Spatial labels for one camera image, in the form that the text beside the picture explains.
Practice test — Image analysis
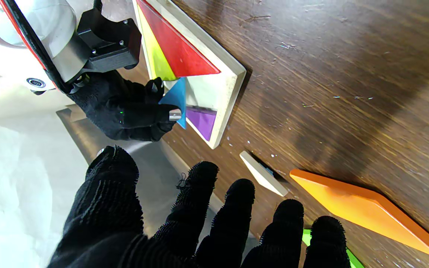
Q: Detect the square wooden tangram tray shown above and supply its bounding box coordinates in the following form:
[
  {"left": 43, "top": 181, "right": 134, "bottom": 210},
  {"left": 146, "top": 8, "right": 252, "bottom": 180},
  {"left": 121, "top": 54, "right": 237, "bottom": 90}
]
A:
[{"left": 132, "top": 0, "right": 247, "bottom": 150}]

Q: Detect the large red triangle piece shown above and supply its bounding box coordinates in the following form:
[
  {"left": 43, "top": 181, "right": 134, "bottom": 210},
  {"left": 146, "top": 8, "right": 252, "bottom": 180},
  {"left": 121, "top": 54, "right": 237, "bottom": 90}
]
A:
[{"left": 136, "top": 0, "right": 222, "bottom": 78}]

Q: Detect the small blue triangle piece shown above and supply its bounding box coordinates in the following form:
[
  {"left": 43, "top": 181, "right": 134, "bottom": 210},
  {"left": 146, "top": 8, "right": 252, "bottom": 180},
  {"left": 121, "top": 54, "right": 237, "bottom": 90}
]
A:
[{"left": 158, "top": 77, "right": 187, "bottom": 130}]

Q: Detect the large yellow triangle piece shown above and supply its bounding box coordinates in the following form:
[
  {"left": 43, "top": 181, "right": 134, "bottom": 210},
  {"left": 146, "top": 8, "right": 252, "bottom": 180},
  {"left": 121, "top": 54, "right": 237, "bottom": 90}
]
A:
[{"left": 137, "top": 7, "right": 180, "bottom": 82}]

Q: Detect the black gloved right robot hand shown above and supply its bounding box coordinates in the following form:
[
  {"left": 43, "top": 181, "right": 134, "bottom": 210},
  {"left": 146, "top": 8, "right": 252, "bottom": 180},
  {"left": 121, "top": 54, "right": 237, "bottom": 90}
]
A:
[{"left": 67, "top": 70, "right": 182, "bottom": 142}]

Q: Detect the red and black right arm cable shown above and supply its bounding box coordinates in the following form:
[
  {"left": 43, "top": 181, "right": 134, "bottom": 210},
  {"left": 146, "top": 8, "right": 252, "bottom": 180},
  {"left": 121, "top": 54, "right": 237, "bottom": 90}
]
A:
[{"left": 0, "top": 0, "right": 74, "bottom": 94}]

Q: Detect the purple triangle piece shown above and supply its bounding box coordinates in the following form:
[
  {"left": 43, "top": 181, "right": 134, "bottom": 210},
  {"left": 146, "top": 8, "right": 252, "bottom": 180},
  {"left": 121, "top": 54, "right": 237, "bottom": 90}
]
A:
[{"left": 185, "top": 106, "right": 218, "bottom": 142}]

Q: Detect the small beige triangle piece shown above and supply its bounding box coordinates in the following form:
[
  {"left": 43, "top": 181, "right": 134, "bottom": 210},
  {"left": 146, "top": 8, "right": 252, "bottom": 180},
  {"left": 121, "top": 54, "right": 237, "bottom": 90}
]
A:
[{"left": 239, "top": 150, "right": 289, "bottom": 197}]

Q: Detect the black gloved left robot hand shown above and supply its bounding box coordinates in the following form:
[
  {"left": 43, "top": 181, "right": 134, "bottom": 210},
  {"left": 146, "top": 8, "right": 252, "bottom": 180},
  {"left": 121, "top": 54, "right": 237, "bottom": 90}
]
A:
[{"left": 47, "top": 145, "right": 352, "bottom": 268}]

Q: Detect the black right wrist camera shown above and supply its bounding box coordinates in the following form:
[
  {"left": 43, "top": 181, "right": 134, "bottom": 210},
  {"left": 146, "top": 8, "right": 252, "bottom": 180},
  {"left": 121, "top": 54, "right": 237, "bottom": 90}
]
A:
[{"left": 76, "top": 0, "right": 143, "bottom": 74}]

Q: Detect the green square piece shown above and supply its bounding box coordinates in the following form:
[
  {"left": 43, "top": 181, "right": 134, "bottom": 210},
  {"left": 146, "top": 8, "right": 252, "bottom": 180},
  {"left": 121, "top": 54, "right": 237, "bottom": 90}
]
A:
[{"left": 302, "top": 229, "right": 365, "bottom": 268}]

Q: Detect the orange parallelogram piece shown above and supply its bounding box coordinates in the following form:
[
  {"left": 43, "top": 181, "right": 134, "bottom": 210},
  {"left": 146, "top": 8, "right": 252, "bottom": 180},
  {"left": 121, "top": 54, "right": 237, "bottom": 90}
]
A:
[{"left": 289, "top": 169, "right": 429, "bottom": 259}]

